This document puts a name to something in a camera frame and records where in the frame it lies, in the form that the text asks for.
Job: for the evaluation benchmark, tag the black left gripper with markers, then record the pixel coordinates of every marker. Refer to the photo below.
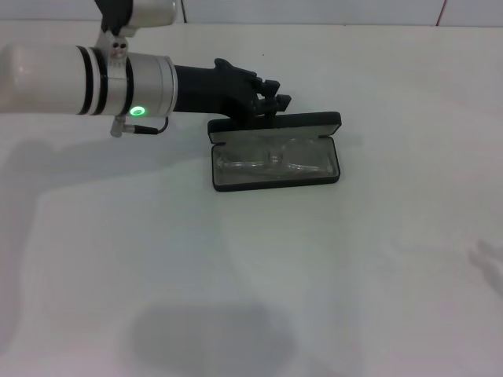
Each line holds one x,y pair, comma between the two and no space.
212,90

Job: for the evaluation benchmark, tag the black glasses case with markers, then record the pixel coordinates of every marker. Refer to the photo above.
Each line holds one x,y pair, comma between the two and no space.
275,125

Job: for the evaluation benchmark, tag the clear transparent glasses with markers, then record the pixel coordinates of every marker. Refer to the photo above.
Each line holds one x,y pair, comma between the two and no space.
275,159

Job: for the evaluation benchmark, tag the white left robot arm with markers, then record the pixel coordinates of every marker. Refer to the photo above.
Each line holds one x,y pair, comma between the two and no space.
51,78

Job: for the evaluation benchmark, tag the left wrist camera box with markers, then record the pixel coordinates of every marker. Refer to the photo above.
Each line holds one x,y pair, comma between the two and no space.
153,12

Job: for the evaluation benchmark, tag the silver left camera mount bracket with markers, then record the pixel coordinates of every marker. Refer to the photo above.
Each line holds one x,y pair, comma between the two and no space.
116,51

